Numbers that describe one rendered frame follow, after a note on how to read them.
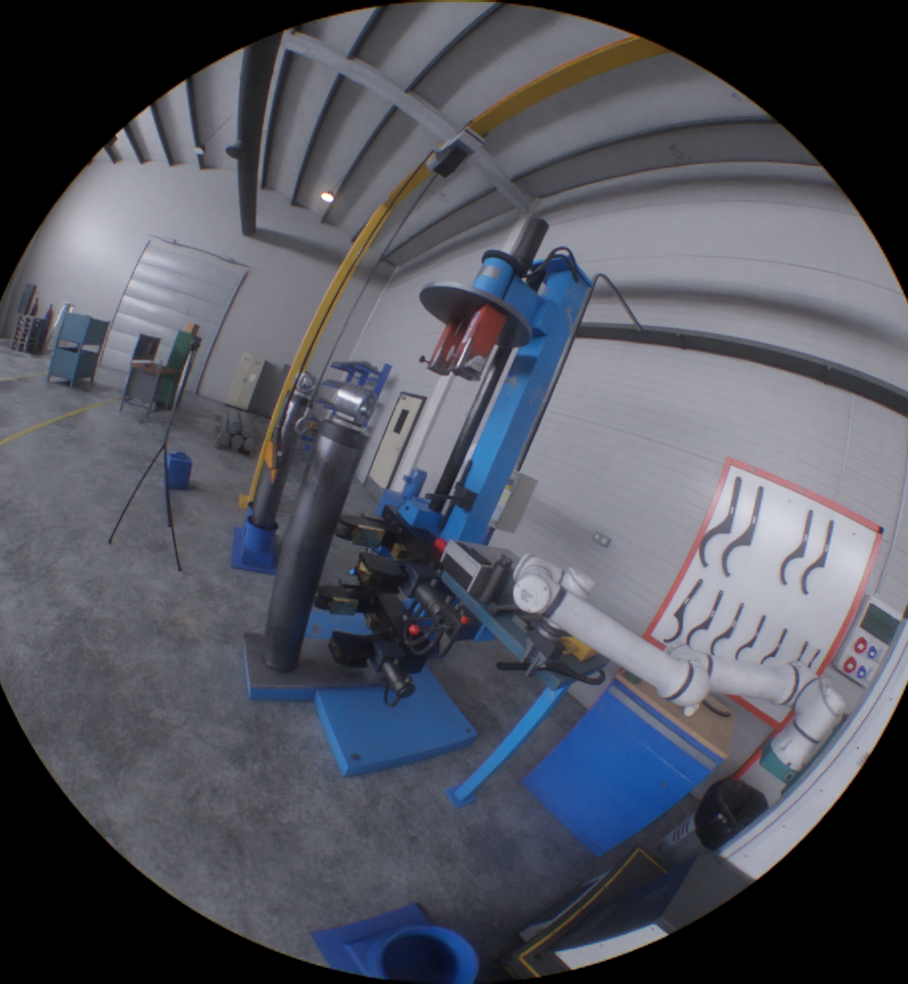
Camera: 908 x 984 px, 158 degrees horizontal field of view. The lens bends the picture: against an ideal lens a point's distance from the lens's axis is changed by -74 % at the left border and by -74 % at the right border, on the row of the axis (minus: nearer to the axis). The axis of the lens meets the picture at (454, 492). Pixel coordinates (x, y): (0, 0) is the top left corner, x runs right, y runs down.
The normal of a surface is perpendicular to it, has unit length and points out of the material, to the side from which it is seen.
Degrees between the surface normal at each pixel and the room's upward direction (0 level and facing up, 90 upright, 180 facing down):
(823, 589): 90
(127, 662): 0
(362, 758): 0
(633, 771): 90
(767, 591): 90
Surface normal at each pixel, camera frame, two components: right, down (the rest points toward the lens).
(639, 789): -0.75, -0.23
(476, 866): 0.40, -0.91
